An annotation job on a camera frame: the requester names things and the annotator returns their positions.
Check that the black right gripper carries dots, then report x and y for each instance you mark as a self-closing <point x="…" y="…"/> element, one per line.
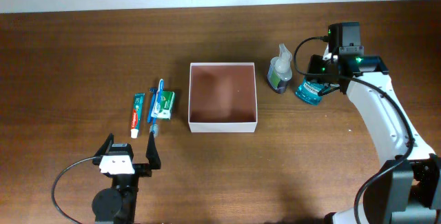
<point x="314" y="63"/>

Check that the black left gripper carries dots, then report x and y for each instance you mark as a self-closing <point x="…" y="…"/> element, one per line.
<point x="145" y="169"/>

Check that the teal Listerine mouthwash bottle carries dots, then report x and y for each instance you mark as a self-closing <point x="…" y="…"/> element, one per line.
<point x="308" y="91"/>

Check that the clear foam soap pump bottle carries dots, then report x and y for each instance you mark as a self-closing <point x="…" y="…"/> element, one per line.
<point x="280" y="73"/>

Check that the pink box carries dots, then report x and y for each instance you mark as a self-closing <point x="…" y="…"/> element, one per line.
<point x="222" y="98"/>

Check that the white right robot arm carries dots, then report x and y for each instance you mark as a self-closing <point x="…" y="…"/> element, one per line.
<point x="406" y="189"/>

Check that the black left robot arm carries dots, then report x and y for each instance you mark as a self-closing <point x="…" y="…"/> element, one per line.
<point x="117" y="204"/>

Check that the blue white toothbrush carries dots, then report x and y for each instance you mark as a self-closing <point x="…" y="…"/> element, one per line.
<point x="157" y="107"/>

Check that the green Colgate toothpaste tube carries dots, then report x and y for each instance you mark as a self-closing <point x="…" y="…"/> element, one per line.
<point x="136" y="114"/>

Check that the green Dettol soap bar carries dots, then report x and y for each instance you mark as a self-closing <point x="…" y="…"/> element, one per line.
<point x="167" y="103"/>

